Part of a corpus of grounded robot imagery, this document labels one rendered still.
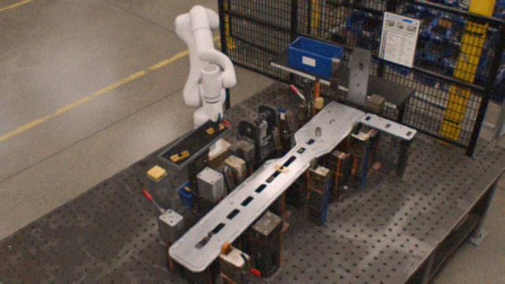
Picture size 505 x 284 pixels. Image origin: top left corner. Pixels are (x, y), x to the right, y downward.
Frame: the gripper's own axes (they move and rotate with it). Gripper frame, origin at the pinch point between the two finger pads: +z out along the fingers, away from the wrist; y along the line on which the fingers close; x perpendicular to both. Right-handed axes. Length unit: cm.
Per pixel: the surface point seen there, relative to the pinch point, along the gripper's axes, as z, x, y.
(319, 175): 15, 26, 46
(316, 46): 7, 101, -37
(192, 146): 2.7, -15.5, 4.4
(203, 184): 11.2, -21.9, 21.6
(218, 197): 18.2, -17.4, 26.3
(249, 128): 3.4, 14.2, 9.2
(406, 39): -13, 120, 16
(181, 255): 18, -48, 45
